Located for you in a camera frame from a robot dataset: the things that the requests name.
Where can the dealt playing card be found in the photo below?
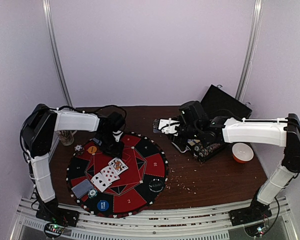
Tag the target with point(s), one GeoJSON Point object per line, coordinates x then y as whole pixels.
{"type": "Point", "coordinates": [97, 141]}
{"type": "Point", "coordinates": [86, 182]}
{"type": "Point", "coordinates": [81, 189]}

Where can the round red black poker mat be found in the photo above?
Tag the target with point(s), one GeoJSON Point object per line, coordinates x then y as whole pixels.
{"type": "Point", "coordinates": [130, 194]}

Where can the poker chip stack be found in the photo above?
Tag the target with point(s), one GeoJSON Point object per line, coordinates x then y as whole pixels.
{"type": "Point", "coordinates": [79, 149]}
{"type": "Point", "coordinates": [92, 193]}

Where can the face-up king card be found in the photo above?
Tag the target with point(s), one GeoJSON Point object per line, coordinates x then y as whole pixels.
{"type": "Point", "coordinates": [118, 165]}

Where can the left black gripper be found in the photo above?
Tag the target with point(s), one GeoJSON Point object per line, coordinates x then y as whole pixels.
{"type": "Point", "coordinates": [117, 152]}

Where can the blue small blind button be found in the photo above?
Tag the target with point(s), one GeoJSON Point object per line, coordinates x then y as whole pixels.
{"type": "Point", "coordinates": [103, 205]}

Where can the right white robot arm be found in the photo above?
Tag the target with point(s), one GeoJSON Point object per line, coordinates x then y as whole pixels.
{"type": "Point", "coordinates": [280, 132]}

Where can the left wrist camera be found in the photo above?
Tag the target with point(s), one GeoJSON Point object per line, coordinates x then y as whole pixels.
{"type": "Point", "coordinates": [117, 135]}

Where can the face-up spades card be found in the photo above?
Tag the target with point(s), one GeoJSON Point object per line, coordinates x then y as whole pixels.
{"type": "Point", "coordinates": [100, 182]}

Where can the face-up diamonds card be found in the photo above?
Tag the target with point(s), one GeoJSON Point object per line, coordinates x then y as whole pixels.
{"type": "Point", "coordinates": [110, 174]}

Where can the clear dealer button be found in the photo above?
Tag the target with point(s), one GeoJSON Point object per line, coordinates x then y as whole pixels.
{"type": "Point", "coordinates": [156, 185]}

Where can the orange big blind button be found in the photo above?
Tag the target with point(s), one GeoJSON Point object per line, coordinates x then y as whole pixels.
{"type": "Point", "coordinates": [92, 150]}

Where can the orange white bowl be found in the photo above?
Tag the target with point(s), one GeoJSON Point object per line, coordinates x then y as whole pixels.
{"type": "Point", "coordinates": [242, 153]}

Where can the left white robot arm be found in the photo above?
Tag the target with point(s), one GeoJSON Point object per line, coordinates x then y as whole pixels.
{"type": "Point", "coordinates": [37, 132]}

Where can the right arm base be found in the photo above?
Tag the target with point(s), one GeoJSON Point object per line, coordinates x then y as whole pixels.
{"type": "Point", "coordinates": [248, 215]}

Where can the back right chip row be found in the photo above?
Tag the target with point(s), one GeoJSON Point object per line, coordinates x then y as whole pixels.
{"type": "Point", "coordinates": [205, 150]}

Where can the front right chip row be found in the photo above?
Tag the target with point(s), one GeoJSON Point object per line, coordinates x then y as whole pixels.
{"type": "Point", "coordinates": [203, 158]}

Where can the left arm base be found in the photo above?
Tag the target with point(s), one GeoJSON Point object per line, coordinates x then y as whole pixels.
{"type": "Point", "coordinates": [56, 215]}

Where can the black poker chip case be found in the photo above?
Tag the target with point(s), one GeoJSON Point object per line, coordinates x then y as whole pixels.
{"type": "Point", "coordinates": [219, 106]}

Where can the boxed card decks in case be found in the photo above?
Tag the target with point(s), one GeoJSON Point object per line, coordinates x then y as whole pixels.
{"type": "Point", "coordinates": [193, 142]}

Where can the white floral mug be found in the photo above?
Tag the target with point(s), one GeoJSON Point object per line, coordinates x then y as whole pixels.
{"type": "Point", "coordinates": [66, 137]}

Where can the left aluminium frame post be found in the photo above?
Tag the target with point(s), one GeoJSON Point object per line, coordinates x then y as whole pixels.
{"type": "Point", "coordinates": [55, 52]}

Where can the aluminium frame post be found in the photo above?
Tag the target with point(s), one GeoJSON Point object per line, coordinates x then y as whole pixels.
{"type": "Point", "coordinates": [251, 47]}
{"type": "Point", "coordinates": [55, 52]}

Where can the front aluminium rail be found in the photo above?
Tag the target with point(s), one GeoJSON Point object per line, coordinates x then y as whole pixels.
{"type": "Point", "coordinates": [198, 223]}

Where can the right aluminium frame post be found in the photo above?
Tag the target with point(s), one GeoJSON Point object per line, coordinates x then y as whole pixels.
{"type": "Point", "coordinates": [251, 47]}

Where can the chip row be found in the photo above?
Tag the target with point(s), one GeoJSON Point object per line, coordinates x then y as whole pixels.
{"type": "Point", "coordinates": [203, 158]}
{"type": "Point", "coordinates": [205, 150]}

